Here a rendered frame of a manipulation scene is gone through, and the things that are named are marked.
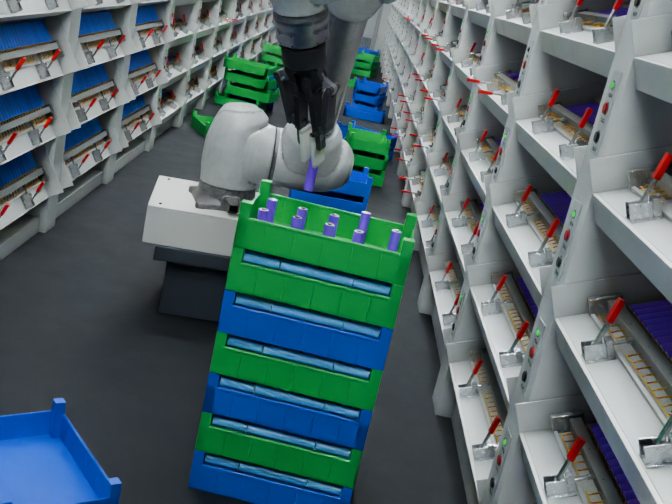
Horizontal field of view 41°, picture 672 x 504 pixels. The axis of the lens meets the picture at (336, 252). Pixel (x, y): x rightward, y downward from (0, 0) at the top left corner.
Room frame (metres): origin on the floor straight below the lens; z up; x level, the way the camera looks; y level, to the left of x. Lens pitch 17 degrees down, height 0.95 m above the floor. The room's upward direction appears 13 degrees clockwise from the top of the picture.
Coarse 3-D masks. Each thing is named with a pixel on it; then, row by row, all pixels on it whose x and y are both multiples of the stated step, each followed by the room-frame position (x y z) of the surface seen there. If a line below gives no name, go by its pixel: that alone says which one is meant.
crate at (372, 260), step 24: (264, 192) 1.64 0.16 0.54; (240, 216) 1.46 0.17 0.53; (288, 216) 1.65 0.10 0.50; (312, 216) 1.65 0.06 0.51; (408, 216) 1.62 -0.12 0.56; (240, 240) 1.46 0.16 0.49; (264, 240) 1.45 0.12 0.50; (288, 240) 1.45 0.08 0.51; (312, 240) 1.45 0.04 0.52; (336, 240) 1.45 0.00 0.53; (384, 240) 1.64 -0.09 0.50; (408, 240) 1.45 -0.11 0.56; (312, 264) 1.45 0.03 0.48; (336, 264) 1.45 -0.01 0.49; (360, 264) 1.45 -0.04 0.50; (384, 264) 1.44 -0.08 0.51; (408, 264) 1.44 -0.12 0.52
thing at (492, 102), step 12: (480, 72) 2.68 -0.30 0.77; (492, 72) 2.68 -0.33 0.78; (504, 72) 2.67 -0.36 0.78; (516, 72) 2.69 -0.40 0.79; (480, 84) 2.68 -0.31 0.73; (480, 96) 2.64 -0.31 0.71; (492, 96) 2.40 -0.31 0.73; (492, 108) 2.38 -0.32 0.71; (504, 108) 2.18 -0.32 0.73; (504, 120) 2.17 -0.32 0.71
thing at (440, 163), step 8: (440, 152) 3.38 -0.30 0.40; (448, 152) 3.38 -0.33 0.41; (432, 160) 3.38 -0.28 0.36; (440, 160) 3.38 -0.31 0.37; (448, 160) 3.37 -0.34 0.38; (432, 168) 3.34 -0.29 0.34; (440, 168) 3.21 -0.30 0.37; (448, 168) 3.21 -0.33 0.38; (432, 176) 3.22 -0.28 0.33; (440, 176) 3.19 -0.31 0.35; (448, 176) 3.14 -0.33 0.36; (440, 184) 3.06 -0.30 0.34; (440, 192) 2.78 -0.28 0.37; (440, 200) 2.85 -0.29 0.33
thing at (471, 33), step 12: (468, 12) 3.39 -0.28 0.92; (468, 24) 3.39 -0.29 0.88; (468, 36) 3.39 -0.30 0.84; (480, 36) 3.39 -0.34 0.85; (456, 84) 3.39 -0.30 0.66; (456, 96) 3.39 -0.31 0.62; (468, 96) 3.39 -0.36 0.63; (444, 132) 3.39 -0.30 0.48; (444, 144) 3.39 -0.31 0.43; (432, 192) 3.39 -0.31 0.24; (420, 240) 3.39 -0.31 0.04
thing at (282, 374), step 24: (216, 336) 1.46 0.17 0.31; (216, 360) 1.46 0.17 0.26; (240, 360) 1.45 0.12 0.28; (264, 360) 1.45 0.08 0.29; (264, 384) 1.45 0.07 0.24; (288, 384) 1.45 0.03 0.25; (312, 384) 1.45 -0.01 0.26; (336, 384) 1.45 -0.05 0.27; (360, 384) 1.44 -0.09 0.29; (360, 408) 1.44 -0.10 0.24
